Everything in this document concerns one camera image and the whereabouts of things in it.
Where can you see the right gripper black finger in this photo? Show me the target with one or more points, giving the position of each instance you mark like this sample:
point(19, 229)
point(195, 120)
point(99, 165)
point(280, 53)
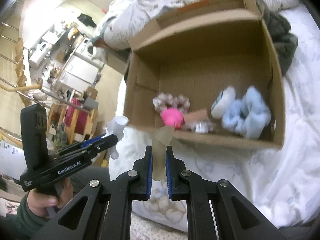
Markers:
point(100, 143)

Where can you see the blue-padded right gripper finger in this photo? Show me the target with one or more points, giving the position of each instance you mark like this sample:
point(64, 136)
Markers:
point(215, 210)
point(102, 211)

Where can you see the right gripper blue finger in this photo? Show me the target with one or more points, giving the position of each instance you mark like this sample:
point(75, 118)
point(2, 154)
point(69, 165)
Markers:
point(90, 141)

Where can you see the white tissue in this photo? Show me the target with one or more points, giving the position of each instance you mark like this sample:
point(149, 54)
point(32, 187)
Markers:
point(116, 127)

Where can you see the clear plastic bag with parts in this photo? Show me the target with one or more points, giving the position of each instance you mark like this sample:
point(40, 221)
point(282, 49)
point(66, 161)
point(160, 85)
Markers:
point(201, 127)

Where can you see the mauve fabric scrunchie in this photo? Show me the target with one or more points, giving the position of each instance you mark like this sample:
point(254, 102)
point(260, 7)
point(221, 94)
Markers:
point(165, 101)

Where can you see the pink rubber duck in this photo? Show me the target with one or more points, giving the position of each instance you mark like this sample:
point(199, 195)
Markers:
point(172, 117)

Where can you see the beige foam cylinder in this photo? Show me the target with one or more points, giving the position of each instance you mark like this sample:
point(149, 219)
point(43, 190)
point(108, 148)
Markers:
point(196, 116)

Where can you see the light blue fluffy scrunchie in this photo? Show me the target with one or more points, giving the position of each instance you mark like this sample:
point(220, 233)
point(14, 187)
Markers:
point(247, 116)

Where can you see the white fluffy sock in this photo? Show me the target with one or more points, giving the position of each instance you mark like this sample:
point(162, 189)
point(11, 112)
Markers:
point(222, 102)

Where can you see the person's left hand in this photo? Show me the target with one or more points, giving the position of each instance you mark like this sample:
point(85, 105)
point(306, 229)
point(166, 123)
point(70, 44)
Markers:
point(38, 203)

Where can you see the wooden rack with red bag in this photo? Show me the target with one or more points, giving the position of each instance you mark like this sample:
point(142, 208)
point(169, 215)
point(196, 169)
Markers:
point(66, 125)

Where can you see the white cabinet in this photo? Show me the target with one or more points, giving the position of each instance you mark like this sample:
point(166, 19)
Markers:
point(77, 74)

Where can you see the white floral bed sheet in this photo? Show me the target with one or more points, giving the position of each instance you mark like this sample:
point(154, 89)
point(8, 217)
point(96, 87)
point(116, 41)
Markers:
point(283, 183)

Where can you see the white washing machine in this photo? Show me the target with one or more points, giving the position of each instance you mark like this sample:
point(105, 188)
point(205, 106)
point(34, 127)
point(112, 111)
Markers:
point(91, 54)

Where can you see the black hanging garment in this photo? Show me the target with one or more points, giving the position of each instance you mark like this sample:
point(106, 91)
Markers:
point(86, 20)

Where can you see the brown cardboard box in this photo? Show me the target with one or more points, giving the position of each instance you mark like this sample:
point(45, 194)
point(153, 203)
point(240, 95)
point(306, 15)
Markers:
point(197, 51)

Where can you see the dark green corduroy garment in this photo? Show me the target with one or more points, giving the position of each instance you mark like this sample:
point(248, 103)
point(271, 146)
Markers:
point(279, 28)

